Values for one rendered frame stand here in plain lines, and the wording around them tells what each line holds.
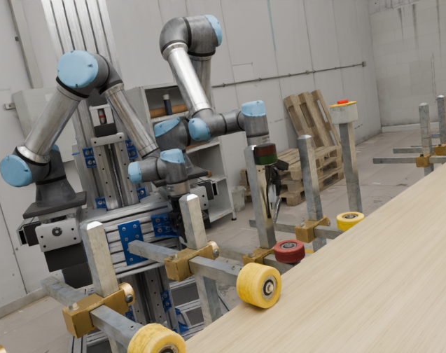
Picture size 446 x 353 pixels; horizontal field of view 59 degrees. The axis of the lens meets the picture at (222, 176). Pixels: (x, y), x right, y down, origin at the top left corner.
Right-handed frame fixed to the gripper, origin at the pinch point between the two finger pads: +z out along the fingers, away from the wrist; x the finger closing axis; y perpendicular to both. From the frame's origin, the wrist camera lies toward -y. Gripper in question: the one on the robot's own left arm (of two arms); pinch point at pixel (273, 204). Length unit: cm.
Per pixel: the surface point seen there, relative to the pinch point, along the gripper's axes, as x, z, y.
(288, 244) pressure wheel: 22.3, 2.4, 21.2
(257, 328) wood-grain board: 39, 4, 53
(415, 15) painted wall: -225, -128, -733
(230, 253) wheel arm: -0.5, 8.4, 22.5
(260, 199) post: 12.3, -8.7, 18.8
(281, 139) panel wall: -282, 33, -353
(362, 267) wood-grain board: 44, 3, 24
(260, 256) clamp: 13.3, 6.7, 23.4
